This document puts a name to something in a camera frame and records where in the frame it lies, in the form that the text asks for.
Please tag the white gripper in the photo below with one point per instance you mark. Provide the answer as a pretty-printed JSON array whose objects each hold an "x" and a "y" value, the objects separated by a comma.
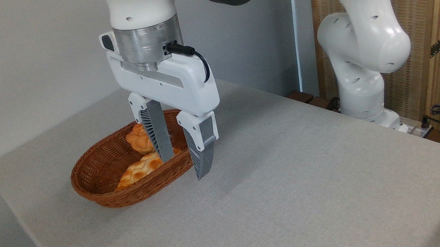
[{"x": 177, "y": 86}]

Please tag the round bread roll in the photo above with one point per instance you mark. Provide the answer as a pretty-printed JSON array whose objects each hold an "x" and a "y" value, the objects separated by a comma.
[{"x": 139, "y": 140}]

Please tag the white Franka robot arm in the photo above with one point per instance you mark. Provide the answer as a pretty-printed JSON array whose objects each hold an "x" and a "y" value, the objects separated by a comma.
[{"x": 361, "y": 37}]

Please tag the long braided bread loaf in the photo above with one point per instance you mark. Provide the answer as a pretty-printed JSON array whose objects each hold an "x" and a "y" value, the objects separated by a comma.
[{"x": 137, "y": 172}]

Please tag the brown wicker oval basket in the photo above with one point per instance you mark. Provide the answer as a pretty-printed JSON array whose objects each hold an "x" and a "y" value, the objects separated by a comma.
[{"x": 95, "y": 178}]

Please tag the brown wooden slat platform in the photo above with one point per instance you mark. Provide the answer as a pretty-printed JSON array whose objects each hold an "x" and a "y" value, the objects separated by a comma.
[{"x": 300, "y": 96}]

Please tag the white vertical wall trim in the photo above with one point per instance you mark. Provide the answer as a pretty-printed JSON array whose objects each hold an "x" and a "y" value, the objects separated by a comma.
[{"x": 296, "y": 24}]

